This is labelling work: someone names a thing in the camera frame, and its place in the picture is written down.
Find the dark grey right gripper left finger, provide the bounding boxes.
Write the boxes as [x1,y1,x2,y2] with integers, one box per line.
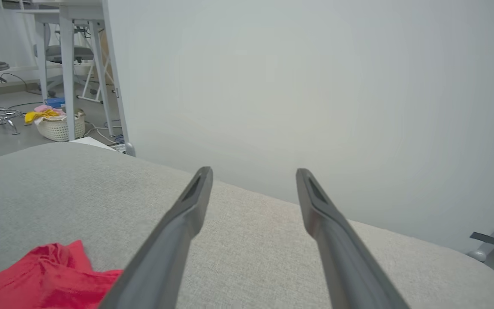
[97,166,214,309]

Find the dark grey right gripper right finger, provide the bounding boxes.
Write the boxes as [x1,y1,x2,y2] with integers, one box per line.
[295,168,410,309]

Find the red Bulls basketball jersey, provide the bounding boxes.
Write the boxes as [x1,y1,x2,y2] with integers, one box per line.
[0,240,124,309]

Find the white flat sheet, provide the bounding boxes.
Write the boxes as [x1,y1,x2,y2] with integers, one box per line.
[70,136,119,152]

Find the black floor tape strip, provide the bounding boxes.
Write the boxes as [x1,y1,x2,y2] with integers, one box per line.
[470,231,494,245]

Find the white woven laundry basket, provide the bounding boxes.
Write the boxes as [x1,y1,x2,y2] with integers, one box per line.
[36,112,86,142]

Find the white folding rack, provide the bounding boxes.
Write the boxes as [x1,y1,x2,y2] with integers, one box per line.
[77,30,115,104]

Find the yellow cloth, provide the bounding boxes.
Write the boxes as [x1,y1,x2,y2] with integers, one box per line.
[24,109,61,124]

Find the pink cloth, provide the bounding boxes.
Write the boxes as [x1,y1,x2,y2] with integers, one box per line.
[34,104,66,115]

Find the white table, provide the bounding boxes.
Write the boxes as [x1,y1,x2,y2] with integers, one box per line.
[15,0,121,142]

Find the grey office chair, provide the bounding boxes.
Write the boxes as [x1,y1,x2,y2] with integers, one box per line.
[32,21,95,97]

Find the white floor cables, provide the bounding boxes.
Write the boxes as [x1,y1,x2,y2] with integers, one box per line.
[84,122,124,145]

